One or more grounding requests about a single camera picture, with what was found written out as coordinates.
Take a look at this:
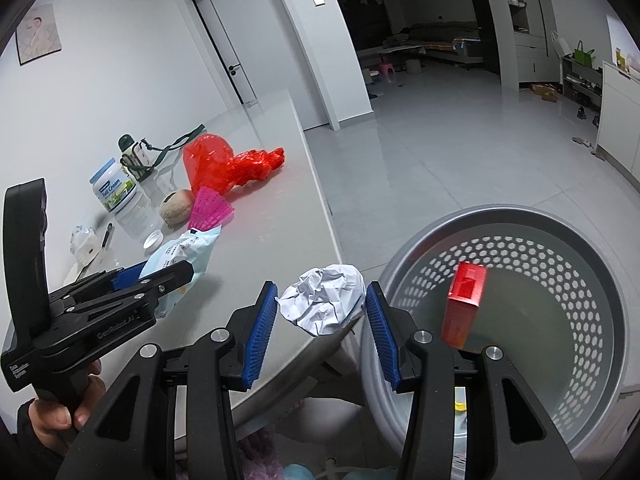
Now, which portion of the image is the wall poster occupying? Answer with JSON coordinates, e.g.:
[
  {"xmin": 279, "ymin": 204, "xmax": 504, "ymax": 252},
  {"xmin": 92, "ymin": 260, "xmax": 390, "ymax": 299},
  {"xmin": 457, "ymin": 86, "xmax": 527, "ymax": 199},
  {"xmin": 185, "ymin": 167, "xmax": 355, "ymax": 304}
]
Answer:
[{"xmin": 16, "ymin": 4, "xmax": 63, "ymax": 66}]

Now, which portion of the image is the pink plastic shuttlecock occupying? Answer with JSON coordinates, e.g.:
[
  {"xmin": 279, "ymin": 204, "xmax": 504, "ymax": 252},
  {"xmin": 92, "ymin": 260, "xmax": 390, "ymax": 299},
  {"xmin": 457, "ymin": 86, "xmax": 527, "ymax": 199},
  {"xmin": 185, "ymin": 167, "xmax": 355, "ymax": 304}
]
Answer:
[{"xmin": 188, "ymin": 186, "xmax": 236, "ymax": 231}]

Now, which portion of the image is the brown coconut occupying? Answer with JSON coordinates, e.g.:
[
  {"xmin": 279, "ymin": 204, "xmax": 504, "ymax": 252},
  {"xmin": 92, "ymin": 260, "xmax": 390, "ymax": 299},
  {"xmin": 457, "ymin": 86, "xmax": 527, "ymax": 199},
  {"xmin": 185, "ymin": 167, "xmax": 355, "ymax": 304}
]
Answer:
[{"xmin": 160, "ymin": 189, "xmax": 197, "ymax": 226}]

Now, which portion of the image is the red cardboard box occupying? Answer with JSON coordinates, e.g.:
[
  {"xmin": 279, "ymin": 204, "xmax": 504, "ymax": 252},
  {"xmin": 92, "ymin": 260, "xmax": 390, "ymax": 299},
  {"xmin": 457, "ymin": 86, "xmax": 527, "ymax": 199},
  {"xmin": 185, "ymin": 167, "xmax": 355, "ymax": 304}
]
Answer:
[{"xmin": 441, "ymin": 261, "xmax": 488, "ymax": 353}]

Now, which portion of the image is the water bottle with green strap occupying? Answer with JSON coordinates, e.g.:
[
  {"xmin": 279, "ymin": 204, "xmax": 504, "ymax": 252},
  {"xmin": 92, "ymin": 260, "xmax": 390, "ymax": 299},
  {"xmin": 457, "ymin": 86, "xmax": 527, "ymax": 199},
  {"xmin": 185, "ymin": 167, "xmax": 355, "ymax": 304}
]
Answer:
[{"xmin": 118, "ymin": 123, "xmax": 207, "ymax": 181}]

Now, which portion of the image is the tall shelf cabinet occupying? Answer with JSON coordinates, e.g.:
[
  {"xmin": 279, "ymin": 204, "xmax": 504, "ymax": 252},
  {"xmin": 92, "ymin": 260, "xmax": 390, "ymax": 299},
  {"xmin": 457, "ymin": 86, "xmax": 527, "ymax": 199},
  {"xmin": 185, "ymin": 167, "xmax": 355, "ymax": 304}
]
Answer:
[{"xmin": 492, "ymin": 0, "xmax": 556, "ymax": 83}]

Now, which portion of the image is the dark door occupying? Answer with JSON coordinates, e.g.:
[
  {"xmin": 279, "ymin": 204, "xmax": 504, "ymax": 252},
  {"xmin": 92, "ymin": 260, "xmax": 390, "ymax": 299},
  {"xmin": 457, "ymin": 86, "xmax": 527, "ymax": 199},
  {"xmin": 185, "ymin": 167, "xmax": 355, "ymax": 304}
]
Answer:
[{"xmin": 467, "ymin": 0, "xmax": 501, "ymax": 73}]

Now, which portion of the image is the white paper ball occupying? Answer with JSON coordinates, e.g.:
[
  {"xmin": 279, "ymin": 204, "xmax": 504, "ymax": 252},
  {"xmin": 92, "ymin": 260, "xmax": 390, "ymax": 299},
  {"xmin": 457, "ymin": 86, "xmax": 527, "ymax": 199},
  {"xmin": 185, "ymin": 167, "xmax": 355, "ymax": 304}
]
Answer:
[{"xmin": 276, "ymin": 263, "xmax": 367, "ymax": 337}]

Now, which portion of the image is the person's left hand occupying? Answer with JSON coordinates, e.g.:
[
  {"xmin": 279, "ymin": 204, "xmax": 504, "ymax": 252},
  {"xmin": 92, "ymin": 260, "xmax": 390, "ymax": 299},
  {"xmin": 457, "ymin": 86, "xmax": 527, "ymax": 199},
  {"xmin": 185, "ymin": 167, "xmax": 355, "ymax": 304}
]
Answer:
[{"xmin": 27, "ymin": 360, "xmax": 107, "ymax": 436}]

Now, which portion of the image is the light blue fuzzy cloth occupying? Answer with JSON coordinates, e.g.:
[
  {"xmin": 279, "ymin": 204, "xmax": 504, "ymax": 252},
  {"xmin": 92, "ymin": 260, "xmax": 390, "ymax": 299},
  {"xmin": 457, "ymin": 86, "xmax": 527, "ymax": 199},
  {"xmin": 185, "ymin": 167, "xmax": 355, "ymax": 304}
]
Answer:
[{"xmin": 282, "ymin": 464, "xmax": 401, "ymax": 480}]

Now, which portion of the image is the green bag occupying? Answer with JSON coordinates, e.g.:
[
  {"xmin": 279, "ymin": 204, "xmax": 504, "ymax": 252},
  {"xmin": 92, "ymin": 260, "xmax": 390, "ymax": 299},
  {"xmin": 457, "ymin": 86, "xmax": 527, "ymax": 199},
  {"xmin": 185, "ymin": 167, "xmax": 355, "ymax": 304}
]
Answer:
[{"xmin": 573, "ymin": 40, "xmax": 596, "ymax": 68}]

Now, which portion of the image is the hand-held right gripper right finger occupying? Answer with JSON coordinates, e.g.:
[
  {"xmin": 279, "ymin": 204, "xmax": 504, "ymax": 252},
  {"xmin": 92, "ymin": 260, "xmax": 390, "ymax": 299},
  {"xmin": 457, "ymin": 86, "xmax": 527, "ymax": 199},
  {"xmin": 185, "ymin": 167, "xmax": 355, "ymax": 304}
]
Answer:
[{"xmin": 365, "ymin": 281, "xmax": 583, "ymax": 480}]

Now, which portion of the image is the red plastic bag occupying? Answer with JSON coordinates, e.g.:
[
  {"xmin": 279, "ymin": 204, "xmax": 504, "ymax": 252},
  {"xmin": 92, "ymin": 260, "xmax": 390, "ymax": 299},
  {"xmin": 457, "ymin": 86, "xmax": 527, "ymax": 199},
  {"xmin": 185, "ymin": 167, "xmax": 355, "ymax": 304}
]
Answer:
[{"xmin": 182, "ymin": 133, "xmax": 286, "ymax": 200}]

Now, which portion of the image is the dark sofa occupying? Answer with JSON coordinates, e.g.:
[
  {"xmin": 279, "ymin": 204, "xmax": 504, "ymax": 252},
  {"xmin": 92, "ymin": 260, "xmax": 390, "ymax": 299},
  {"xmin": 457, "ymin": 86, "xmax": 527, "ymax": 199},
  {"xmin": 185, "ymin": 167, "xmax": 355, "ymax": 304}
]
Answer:
[{"xmin": 402, "ymin": 21, "xmax": 483, "ymax": 68}]

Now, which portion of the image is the light blue snack packet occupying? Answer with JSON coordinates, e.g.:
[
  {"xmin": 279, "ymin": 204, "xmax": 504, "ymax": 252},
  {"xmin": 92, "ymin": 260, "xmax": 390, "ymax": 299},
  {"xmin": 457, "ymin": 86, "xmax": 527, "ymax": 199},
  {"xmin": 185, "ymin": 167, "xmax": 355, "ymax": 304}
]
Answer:
[{"xmin": 139, "ymin": 224, "xmax": 222, "ymax": 311}]

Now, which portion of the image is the grey perforated waste basket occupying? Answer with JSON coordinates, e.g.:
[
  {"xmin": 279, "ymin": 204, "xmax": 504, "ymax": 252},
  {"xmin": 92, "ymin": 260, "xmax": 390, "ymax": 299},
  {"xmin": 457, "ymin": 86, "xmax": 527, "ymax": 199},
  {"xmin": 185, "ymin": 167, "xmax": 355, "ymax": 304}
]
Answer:
[{"xmin": 360, "ymin": 203, "xmax": 640, "ymax": 461}]

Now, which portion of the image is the white sideboard cabinet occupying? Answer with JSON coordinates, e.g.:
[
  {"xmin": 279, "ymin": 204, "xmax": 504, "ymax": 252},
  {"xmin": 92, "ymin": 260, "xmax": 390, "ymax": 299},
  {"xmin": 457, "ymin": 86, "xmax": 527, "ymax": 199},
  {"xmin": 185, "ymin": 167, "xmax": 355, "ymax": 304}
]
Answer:
[{"xmin": 595, "ymin": 60, "xmax": 640, "ymax": 186}]

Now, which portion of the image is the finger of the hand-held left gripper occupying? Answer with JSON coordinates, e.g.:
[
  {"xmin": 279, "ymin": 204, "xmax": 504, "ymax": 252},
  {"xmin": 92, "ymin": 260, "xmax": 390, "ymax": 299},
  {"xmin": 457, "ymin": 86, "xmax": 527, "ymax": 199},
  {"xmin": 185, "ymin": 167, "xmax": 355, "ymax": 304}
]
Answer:
[
  {"xmin": 62, "ymin": 260, "xmax": 195, "ymax": 318},
  {"xmin": 50, "ymin": 265, "xmax": 147, "ymax": 304}
]

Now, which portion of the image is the shoe rack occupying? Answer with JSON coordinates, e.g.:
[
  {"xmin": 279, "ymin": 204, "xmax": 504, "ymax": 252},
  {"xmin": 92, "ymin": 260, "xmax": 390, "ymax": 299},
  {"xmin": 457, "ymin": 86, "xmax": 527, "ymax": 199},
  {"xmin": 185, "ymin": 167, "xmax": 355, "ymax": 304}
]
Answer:
[{"xmin": 560, "ymin": 55, "xmax": 603, "ymax": 111}]

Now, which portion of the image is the white door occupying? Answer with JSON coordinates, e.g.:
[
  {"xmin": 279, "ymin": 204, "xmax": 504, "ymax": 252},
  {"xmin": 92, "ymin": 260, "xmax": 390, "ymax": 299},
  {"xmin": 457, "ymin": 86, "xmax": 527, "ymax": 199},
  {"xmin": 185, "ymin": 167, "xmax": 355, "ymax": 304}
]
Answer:
[{"xmin": 192, "ymin": 0, "xmax": 321, "ymax": 106}]

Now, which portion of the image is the person's left forearm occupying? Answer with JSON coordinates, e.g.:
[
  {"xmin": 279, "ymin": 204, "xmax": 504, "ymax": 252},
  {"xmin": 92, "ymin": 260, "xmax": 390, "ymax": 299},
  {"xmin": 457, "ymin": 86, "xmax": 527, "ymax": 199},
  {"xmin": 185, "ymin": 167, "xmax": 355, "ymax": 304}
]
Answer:
[{"xmin": 0, "ymin": 402, "xmax": 66, "ymax": 480}]

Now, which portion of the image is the low coffee table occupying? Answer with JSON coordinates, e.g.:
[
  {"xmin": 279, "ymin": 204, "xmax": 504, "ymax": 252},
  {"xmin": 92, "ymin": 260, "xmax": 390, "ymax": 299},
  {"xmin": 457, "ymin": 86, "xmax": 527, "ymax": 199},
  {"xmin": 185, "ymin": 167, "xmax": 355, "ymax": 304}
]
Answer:
[{"xmin": 377, "ymin": 44, "xmax": 428, "ymax": 61}]

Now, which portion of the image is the milk powder can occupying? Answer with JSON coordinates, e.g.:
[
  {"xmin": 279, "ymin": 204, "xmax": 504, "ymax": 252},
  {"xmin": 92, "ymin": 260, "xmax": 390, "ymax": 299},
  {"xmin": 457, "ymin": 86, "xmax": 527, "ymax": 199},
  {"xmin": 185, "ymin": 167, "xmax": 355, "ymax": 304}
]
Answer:
[{"xmin": 90, "ymin": 157, "xmax": 138, "ymax": 213}]

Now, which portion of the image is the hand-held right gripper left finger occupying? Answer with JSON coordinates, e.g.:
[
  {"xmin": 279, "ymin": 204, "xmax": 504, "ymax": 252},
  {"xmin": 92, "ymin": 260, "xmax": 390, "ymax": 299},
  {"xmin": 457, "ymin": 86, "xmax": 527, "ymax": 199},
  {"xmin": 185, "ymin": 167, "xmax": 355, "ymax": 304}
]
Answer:
[{"xmin": 57, "ymin": 281, "xmax": 279, "ymax": 480}]

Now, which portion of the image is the clear plastic wrapped pack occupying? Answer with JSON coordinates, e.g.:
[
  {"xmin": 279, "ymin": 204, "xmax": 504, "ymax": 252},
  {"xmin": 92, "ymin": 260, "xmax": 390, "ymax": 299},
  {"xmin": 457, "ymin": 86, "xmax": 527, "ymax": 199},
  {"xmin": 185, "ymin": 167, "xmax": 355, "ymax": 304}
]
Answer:
[{"xmin": 69, "ymin": 225, "xmax": 101, "ymax": 266}]

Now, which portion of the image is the purple fuzzy clothing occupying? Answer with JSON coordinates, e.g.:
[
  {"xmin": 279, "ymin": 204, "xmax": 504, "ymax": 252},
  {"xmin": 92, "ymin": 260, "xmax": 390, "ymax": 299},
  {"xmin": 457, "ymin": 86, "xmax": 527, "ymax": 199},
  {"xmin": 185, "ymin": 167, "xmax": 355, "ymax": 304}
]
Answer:
[{"xmin": 235, "ymin": 420, "xmax": 311, "ymax": 480}]

